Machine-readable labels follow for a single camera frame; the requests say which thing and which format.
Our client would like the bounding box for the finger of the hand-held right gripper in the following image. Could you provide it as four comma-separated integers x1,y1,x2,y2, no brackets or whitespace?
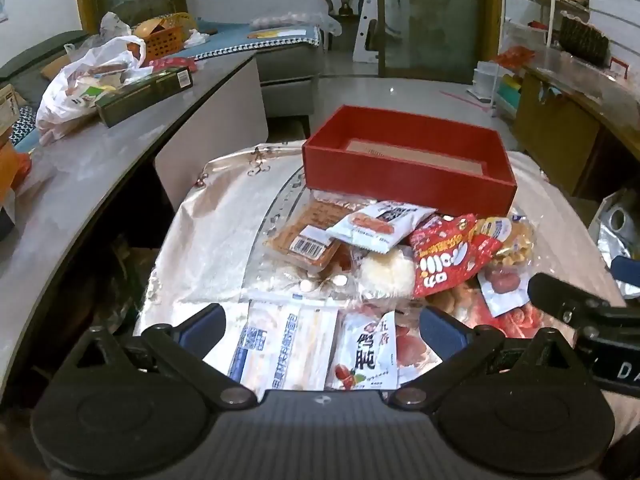
527,272,611,331
612,256,640,301

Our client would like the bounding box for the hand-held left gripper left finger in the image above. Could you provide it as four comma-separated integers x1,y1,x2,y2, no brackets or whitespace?
64,304,258,408

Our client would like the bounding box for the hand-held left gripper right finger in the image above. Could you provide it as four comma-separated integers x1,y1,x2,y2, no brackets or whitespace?
389,306,592,408

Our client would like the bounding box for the clear bag of yellow biscuits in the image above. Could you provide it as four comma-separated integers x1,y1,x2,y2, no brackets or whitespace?
472,215,536,271

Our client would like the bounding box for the red puffed snack bag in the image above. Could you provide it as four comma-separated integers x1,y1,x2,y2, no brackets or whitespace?
409,213,506,298

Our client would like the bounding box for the white packet with date print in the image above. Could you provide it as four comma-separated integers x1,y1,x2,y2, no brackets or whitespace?
325,310,401,392

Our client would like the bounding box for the white round cake packet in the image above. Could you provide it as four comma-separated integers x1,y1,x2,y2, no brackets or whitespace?
350,245,418,301

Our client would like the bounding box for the long white blue-print packet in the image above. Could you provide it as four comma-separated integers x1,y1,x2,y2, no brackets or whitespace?
225,300,341,396

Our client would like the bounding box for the white sausage print packet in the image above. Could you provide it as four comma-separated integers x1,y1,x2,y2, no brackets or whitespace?
326,201,436,255

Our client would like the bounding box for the orange tofu snack packet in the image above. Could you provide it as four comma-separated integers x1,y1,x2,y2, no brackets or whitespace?
264,199,351,273

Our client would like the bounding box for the red cardboard box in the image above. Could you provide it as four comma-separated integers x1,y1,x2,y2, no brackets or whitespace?
301,105,518,216

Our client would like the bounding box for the clear beige snack packet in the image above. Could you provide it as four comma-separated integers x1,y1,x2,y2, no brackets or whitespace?
425,282,483,328

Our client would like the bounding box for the silver foil bag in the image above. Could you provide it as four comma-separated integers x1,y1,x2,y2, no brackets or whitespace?
590,190,640,302

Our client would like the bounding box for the brown wooden cabinet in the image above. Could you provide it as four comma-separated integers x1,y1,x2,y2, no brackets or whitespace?
515,50,640,202

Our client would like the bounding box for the grey top side cabinet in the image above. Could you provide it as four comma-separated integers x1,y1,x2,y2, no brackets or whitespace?
0,52,268,391

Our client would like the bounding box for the teal box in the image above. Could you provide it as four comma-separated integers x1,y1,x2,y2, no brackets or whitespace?
495,77,524,117

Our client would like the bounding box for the red white sign card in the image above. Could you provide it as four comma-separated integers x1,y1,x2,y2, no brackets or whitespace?
607,57,632,82

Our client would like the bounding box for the pink plastic spoon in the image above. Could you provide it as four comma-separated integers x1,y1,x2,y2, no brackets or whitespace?
439,90,493,109

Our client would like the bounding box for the white plastic container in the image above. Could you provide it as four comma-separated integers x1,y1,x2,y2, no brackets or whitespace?
467,60,501,104

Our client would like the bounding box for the dark wicker basket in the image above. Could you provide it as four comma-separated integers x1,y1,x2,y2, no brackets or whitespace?
557,12,612,68

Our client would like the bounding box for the red plastic bag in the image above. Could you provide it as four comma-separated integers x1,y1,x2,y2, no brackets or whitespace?
497,46,536,72

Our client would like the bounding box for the dark green box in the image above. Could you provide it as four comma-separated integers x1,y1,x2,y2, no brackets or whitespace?
95,67,195,128

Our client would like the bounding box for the red flat snack bag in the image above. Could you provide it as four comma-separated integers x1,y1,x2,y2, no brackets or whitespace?
149,56,197,74

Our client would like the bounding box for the grey sofa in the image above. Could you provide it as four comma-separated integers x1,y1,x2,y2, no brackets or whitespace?
195,22,326,121

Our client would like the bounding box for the white plastic bag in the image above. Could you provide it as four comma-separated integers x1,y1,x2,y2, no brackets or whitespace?
35,35,153,141

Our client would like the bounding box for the orange plastic basket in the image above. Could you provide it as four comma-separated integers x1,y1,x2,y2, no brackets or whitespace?
132,12,198,61

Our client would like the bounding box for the blue blanket with duck print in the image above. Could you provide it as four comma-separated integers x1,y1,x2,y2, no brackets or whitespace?
187,22,323,62

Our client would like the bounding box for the frosted glass sliding door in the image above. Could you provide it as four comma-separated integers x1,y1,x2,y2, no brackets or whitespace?
375,0,502,83

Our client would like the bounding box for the yellow plastic bowl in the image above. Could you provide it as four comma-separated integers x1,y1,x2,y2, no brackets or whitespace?
132,17,167,37

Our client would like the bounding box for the white perforated board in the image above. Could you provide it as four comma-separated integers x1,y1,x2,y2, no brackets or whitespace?
352,0,387,63

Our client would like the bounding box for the crumpled clear plastic bag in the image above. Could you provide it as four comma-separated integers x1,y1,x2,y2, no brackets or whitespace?
99,11,132,41

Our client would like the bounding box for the white wire rack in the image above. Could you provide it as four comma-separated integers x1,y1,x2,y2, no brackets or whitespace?
492,0,592,117

